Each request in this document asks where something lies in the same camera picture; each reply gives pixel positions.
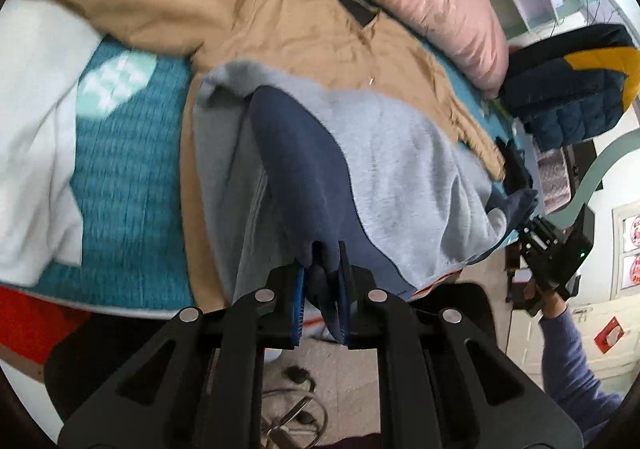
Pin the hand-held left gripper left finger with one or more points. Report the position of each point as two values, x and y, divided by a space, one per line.
299 309

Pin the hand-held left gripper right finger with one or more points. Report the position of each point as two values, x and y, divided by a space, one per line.
345 309

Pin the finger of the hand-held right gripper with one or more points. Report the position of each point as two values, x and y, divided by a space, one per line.
532 251
537 229

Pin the grey navy baseball jacket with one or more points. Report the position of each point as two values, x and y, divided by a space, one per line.
400 169

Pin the person's right forearm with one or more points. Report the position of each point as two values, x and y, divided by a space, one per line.
575 369

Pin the dark folded clothes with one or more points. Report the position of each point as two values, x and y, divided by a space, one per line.
515 169

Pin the person's right hand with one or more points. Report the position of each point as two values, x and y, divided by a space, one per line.
552 303

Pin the floral pink cover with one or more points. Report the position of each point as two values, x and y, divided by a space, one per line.
555 179

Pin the navy yellow puffer jacket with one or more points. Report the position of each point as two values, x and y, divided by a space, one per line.
565 99

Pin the red box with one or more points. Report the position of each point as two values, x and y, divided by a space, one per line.
30 324

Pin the white smiley print pillow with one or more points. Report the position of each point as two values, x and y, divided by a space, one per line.
30 219

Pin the white framed wall picture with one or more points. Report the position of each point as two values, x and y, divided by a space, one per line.
629 244

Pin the teal bunk bed frame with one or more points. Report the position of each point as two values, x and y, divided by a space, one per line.
595 174

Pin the red wall sign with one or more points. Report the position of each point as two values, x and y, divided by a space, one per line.
609 338

